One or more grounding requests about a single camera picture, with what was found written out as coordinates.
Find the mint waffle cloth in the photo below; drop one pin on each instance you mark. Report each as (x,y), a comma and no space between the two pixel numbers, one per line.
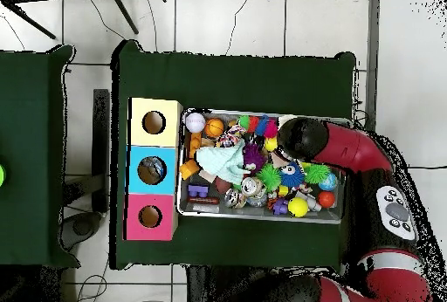
(223,162)

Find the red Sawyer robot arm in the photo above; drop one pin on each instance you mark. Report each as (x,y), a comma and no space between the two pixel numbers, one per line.
(349,146)

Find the shallow clear mesh bin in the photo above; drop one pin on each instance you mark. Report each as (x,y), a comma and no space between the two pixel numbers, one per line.
(244,215)

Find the wooden three-hole box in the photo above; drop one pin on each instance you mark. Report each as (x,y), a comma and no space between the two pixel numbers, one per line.
(139,134)

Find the colourful print cloth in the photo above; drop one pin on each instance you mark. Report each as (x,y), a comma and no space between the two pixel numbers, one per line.
(230,136)

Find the orange basketball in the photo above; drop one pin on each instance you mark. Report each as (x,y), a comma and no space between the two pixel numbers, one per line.
(214,127)

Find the brown toy football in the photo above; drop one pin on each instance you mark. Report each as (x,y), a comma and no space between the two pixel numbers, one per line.
(222,185)

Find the orange building block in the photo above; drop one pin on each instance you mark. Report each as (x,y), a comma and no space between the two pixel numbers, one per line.
(189,169)

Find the white baseball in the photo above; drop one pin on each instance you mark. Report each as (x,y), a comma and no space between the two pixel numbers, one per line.
(195,122)

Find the dark green tablecloth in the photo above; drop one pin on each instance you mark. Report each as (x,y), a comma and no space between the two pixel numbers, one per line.
(28,124)
(227,82)

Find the yellow ball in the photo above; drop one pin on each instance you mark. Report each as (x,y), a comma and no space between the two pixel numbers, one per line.
(298,207)

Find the red-orange ball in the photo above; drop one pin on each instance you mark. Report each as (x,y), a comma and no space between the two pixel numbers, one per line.
(326,199)

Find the black floor stand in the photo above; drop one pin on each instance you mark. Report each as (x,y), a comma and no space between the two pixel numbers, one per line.
(101,141)

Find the grey round floor base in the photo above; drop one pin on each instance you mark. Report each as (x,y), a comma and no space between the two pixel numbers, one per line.
(83,227)

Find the black folding stand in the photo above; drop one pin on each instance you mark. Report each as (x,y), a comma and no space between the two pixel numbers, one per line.
(124,12)

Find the grey floor strip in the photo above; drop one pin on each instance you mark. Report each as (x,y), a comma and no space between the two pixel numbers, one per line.
(372,36)

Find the bright green ball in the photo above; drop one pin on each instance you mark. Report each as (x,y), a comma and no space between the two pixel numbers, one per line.
(1,176)

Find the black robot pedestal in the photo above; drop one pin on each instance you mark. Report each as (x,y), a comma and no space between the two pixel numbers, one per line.
(216,288)

